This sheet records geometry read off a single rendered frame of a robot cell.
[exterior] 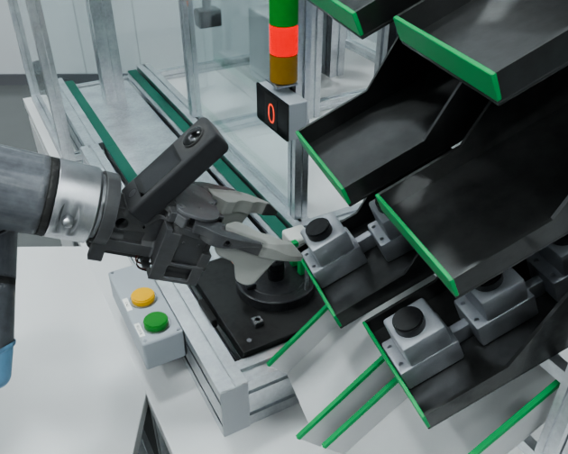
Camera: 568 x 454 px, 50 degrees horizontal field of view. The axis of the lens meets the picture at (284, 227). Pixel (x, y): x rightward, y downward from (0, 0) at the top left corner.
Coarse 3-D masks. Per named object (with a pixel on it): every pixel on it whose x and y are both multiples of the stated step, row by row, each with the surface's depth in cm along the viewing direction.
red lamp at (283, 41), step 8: (272, 32) 102; (280, 32) 101; (288, 32) 101; (296, 32) 102; (272, 40) 102; (280, 40) 102; (288, 40) 102; (296, 40) 103; (272, 48) 103; (280, 48) 102; (288, 48) 103; (296, 48) 104; (280, 56) 103; (288, 56) 103
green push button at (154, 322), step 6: (156, 312) 100; (144, 318) 99; (150, 318) 99; (156, 318) 99; (162, 318) 99; (144, 324) 98; (150, 324) 98; (156, 324) 98; (162, 324) 98; (150, 330) 98; (156, 330) 98
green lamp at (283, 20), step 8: (272, 0) 99; (280, 0) 98; (288, 0) 98; (296, 0) 99; (272, 8) 99; (280, 8) 99; (288, 8) 99; (296, 8) 100; (272, 16) 100; (280, 16) 100; (288, 16) 100; (296, 16) 101; (272, 24) 101; (280, 24) 100; (288, 24) 100; (296, 24) 101
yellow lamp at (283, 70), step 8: (272, 56) 104; (296, 56) 104; (272, 64) 105; (280, 64) 104; (288, 64) 104; (296, 64) 105; (272, 72) 106; (280, 72) 105; (288, 72) 105; (296, 72) 106; (272, 80) 107; (280, 80) 106; (288, 80) 106; (296, 80) 107
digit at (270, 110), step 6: (270, 96) 109; (270, 102) 109; (276, 102) 107; (270, 108) 110; (276, 108) 108; (270, 114) 111; (276, 114) 109; (270, 120) 111; (276, 120) 109; (276, 126) 110
